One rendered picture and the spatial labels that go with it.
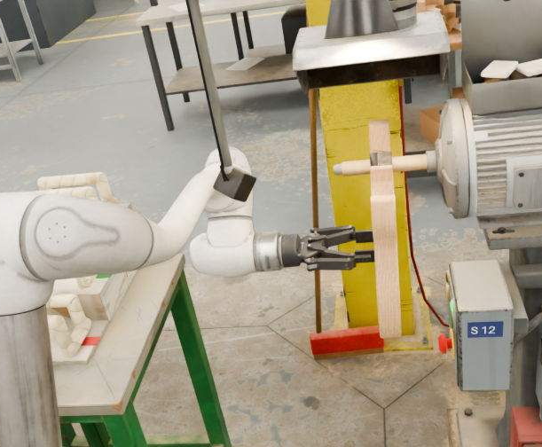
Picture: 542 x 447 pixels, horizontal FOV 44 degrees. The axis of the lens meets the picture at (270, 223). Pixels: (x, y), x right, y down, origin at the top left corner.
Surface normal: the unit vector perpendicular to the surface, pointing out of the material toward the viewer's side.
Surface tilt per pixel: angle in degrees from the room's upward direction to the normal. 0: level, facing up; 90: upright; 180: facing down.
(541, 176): 90
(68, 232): 54
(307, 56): 38
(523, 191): 90
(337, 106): 90
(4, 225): 44
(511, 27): 90
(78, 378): 0
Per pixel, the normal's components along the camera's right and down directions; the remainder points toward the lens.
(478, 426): -0.55, -0.75
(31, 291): 0.71, 0.41
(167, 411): -0.16, -0.85
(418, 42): -0.20, -0.36
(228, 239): -0.08, -0.18
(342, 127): -0.12, 0.51
